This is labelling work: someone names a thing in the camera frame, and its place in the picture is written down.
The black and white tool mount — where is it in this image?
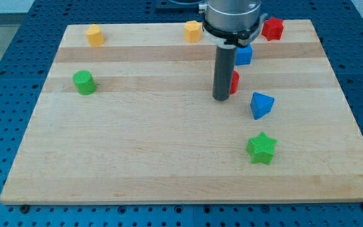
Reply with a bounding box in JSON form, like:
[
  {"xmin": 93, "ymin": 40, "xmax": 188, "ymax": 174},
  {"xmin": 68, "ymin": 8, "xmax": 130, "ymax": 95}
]
[{"xmin": 202, "ymin": 13, "xmax": 267, "ymax": 49}]

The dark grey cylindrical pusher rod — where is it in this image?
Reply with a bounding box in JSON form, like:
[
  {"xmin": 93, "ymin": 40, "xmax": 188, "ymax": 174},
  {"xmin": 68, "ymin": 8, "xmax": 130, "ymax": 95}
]
[{"xmin": 212, "ymin": 47, "xmax": 237, "ymax": 101}]

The red cylinder block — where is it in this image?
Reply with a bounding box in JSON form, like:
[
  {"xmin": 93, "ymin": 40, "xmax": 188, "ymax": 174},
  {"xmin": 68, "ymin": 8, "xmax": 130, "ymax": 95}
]
[{"xmin": 229, "ymin": 71, "xmax": 240, "ymax": 95}]

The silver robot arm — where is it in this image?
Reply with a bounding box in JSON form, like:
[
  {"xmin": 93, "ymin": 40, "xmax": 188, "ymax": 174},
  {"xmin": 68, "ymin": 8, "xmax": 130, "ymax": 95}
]
[{"xmin": 198, "ymin": 0, "xmax": 267, "ymax": 101}]

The blue triangle block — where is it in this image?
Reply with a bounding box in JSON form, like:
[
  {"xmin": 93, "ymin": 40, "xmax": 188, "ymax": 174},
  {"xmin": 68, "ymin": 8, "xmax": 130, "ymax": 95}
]
[{"xmin": 250, "ymin": 92, "xmax": 275, "ymax": 120}]

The blue cube block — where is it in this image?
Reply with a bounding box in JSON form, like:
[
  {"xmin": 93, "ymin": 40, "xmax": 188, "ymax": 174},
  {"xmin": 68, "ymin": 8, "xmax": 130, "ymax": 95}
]
[{"xmin": 235, "ymin": 44, "xmax": 253, "ymax": 66}]

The yellow hexagon block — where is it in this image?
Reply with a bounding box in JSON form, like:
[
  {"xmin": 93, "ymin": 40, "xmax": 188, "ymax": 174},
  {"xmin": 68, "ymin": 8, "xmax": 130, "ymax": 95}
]
[{"xmin": 184, "ymin": 20, "xmax": 202, "ymax": 43}]

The red star block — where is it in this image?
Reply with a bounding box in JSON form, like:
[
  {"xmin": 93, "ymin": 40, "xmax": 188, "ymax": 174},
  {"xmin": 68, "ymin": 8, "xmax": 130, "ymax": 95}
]
[{"xmin": 262, "ymin": 16, "xmax": 284, "ymax": 41}]

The green star block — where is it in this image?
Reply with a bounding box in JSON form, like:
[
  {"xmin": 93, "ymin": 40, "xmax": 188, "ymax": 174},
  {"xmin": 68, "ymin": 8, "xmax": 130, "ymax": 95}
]
[{"xmin": 246, "ymin": 131, "xmax": 278, "ymax": 165}]

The wooden board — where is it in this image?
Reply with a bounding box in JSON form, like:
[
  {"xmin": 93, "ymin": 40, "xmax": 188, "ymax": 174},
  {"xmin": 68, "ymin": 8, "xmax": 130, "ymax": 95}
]
[{"xmin": 0, "ymin": 20, "xmax": 363, "ymax": 205}]

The yellow heart block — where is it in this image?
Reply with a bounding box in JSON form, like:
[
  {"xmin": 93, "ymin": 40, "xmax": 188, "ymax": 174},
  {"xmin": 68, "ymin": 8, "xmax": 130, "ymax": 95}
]
[{"xmin": 85, "ymin": 24, "xmax": 105, "ymax": 47}]

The green cylinder block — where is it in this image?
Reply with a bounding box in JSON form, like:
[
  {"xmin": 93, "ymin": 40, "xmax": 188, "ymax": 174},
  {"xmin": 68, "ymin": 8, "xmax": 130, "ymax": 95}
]
[{"xmin": 72, "ymin": 70, "xmax": 96, "ymax": 95}]

